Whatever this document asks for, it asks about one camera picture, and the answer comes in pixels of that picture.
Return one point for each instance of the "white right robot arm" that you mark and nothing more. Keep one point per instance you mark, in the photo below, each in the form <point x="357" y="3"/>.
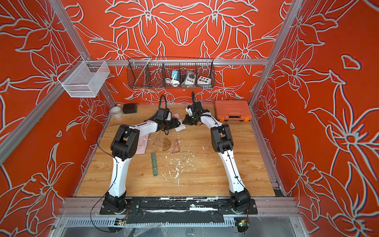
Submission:
<point x="223" y="144"/>

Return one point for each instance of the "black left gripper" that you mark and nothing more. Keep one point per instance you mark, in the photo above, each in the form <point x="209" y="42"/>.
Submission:
<point x="174" y="123"/>

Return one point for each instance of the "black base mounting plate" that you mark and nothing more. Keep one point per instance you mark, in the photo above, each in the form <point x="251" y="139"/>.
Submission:
<point x="178" y="210"/>

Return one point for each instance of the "white round-dial device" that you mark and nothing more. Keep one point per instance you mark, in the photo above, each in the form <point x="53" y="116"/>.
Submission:
<point x="189" y="79"/>

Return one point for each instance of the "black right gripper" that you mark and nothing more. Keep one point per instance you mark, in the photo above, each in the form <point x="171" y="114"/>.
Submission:
<point x="187" y="121"/>

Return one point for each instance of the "white mesh wall basket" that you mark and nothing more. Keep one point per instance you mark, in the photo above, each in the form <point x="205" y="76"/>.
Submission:
<point x="85" y="79"/>

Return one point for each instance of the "black wire wall basket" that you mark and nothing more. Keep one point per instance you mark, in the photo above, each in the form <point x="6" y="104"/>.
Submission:
<point x="155" y="72"/>

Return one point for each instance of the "pink transparent triangle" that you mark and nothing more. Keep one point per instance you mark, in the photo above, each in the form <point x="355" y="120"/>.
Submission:
<point x="176" y="147"/>

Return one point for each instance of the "pink transparent set square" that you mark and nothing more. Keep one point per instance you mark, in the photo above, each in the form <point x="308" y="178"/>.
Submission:
<point x="159" y="140"/>

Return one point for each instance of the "blue small box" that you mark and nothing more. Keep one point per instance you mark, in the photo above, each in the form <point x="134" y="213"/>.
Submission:
<point x="175" y="75"/>

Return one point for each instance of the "clear tape roll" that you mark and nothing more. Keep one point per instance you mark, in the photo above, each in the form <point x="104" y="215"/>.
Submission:
<point x="116" y="112"/>

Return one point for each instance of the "small black box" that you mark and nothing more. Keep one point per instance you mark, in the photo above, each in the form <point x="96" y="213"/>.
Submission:
<point x="129" y="108"/>

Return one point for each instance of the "white dotted cube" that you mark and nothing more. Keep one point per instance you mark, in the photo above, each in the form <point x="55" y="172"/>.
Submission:
<point x="203" y="81"/>

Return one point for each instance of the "orange plastic tool case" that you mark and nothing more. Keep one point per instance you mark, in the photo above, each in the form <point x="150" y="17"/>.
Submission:
<point x="232" y="110"/>

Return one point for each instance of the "green straight ruler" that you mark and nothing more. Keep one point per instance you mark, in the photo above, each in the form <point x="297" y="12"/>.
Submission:
<point x="154" y="164"/>

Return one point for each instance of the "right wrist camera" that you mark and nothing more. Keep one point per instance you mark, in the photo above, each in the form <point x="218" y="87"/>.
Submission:
<point x="189" y="111"/>

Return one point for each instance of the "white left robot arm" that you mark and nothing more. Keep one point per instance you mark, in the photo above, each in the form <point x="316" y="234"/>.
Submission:
<point x="124" y="146"/>

